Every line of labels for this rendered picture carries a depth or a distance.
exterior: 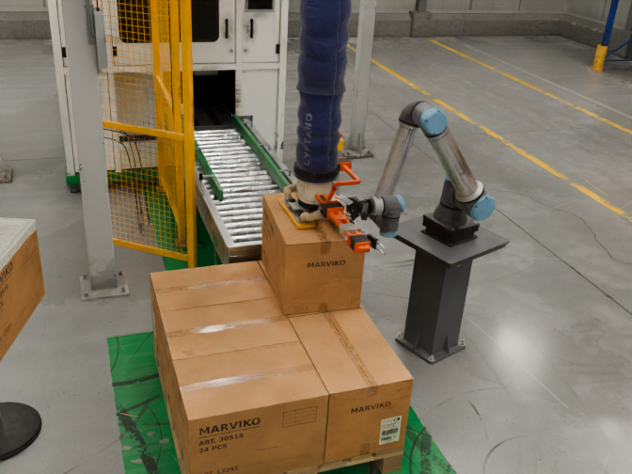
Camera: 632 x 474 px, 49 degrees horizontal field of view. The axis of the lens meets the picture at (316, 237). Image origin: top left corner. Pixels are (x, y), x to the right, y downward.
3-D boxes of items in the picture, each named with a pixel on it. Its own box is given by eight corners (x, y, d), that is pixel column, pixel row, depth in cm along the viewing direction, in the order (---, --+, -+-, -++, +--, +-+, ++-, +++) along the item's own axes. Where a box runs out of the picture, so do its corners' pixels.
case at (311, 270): (260, 258, 395) (262, 193, 377) (328, 253, 405) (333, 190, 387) (283, 315, 344) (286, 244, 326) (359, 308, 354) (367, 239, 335)
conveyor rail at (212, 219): (167, 143, 594) (166, 122, 586) (174, 143, 596) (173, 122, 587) (227, 276, 402) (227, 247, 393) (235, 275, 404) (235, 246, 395)
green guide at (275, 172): (232, 123, 606) (232, 114, 601) (244, 122, 609) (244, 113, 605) (286, 196, 472) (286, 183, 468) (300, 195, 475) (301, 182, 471)
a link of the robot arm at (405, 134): (402, 90, 336) (359, 214, 361) (416, 99, 326) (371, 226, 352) (422, 95, 341) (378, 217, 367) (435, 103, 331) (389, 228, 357)
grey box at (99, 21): (96, 60, 404) (91, 7, 391) (105, 60, 406) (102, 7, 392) (99, 69, 388) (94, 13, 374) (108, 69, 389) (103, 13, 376)
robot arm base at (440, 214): (445, 208, 397) (449, 192, 392) (473, 220, 386) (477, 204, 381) (426, 215, 384) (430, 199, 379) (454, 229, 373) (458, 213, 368)
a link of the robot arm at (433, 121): (482, 197, 374) (428, 93, 328) (502, 211, 360) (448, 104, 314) (461, 213, 374) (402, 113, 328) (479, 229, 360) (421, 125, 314)
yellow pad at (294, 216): (277, 201, 368) (277, 193, 366) (295, 199, 371) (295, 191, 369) (297, 229, 340) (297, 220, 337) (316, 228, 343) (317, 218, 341)
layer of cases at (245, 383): (153, 334, 392) (150, 272, 373) (319, 309, 423) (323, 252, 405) (190, 493, 292) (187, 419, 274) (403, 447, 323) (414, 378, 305)
